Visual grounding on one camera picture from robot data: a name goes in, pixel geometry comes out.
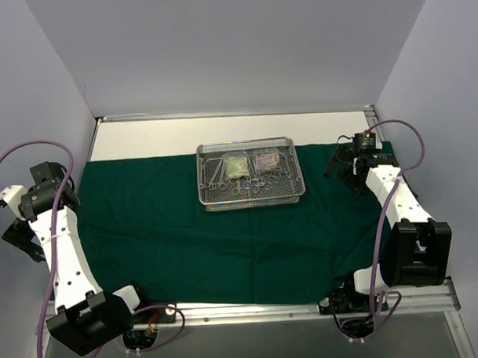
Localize purple sealed packet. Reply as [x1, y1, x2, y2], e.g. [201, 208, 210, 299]
[253, 148, 280, 173]

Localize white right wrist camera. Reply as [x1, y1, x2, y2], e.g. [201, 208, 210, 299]
[352, 130, 381, 155]

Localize steel haemostat clamp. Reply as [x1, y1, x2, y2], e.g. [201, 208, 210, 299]
[261, 153, 293, 180]

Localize green sealed packet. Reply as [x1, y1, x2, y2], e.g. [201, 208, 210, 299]
[222, 152, 250, 179]

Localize green surgical drape cloth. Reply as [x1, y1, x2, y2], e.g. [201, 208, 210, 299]
[78, 144, 381, 305]

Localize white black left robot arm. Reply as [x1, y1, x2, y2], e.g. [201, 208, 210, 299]
[0, 179, 151, 356]

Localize steel forceps clamp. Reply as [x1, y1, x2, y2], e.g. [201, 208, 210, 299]
[233, 178, 273, 195]

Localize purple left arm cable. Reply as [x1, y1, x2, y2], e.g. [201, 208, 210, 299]
[0, 136, 187, 358]

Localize steel mesh instrument tray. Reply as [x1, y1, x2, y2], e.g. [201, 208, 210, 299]
[196, 137, 306, 211]

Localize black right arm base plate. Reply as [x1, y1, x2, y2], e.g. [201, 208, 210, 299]
[317, 288, 369, 315]

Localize back aluminium rail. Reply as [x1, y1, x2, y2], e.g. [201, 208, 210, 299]
[96, 104, 376, 122]

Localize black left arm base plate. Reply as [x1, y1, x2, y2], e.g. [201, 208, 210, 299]
[132, 301, 177, 325]

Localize aluminium frame rail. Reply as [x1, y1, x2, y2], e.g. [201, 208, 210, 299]
[34, 279, 461, 334]

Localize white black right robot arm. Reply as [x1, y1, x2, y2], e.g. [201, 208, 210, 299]
[323, 144, 452, 311]

